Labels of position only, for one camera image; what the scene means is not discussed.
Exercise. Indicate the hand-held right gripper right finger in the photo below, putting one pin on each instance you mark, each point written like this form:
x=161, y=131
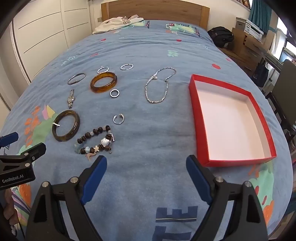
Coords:
x=198, y=178

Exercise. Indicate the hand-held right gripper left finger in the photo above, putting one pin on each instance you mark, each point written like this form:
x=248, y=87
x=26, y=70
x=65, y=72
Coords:
x=93, y=178

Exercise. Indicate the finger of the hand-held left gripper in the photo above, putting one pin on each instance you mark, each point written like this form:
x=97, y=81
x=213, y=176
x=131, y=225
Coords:
x=9, y=138
x=34, y=150

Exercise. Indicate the dark brown bangle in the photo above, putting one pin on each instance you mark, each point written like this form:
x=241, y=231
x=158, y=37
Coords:
x=66, y=125

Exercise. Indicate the red cardboard box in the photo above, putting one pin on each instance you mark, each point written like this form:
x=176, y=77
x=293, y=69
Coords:
x=231, y=120

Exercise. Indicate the amber resin bangle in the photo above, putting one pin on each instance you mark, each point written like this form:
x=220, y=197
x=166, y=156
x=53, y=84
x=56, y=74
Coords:
x=103, y=82

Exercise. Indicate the printed blue blanket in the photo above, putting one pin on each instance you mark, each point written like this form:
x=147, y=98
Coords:
x=148, y=139

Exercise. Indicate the thin brown bangle set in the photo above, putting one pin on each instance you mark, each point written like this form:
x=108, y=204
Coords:
x=76, y=78

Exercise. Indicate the silver hoop earring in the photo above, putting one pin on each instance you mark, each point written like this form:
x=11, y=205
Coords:
x=103, y=69
x=126, y=67

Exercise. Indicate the white wardrobe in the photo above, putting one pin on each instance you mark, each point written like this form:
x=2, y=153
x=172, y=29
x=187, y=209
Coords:
x=46, y=34

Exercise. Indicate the grey desk chair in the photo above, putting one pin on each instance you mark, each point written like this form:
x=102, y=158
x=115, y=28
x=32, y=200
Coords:
x=283, y=92

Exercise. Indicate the navy hanging bag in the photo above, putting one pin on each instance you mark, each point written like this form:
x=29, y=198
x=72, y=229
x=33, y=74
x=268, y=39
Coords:
x=261, y=74

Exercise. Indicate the wooden dresser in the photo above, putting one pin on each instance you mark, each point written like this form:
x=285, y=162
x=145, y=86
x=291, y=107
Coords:
x=247, y=48

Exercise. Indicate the black backpack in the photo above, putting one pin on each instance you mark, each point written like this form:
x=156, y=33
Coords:
x=220, y=36

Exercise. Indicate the white sweatshirt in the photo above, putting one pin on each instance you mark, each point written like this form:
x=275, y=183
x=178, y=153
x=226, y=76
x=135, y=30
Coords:
x=115, y=24

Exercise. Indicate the white printer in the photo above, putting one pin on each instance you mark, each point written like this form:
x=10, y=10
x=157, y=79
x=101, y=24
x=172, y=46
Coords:
x=251, y=26

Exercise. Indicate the wooden headboard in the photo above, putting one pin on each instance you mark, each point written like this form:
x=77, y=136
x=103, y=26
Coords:
x=157, y=11

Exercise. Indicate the teal curtain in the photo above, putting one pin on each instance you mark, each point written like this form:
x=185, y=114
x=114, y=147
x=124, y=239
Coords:
x=260, y=14

